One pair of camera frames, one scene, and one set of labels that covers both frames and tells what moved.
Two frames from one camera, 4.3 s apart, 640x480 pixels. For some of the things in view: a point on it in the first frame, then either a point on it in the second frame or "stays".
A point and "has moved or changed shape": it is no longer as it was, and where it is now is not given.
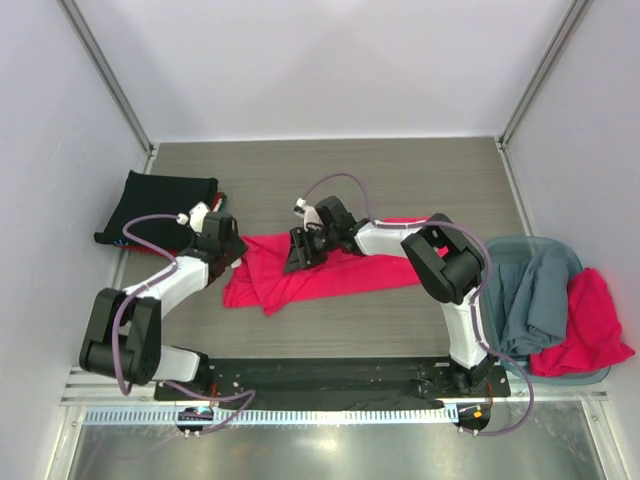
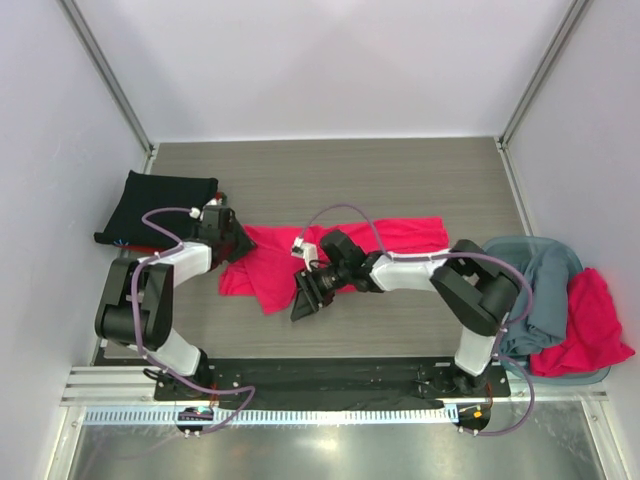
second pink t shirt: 593,339 stays
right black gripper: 299,259 -> 310,295
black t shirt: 148,194 stays
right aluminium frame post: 504,138 stays
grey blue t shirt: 527,300 stays
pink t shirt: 257,277 has moved or changed shape
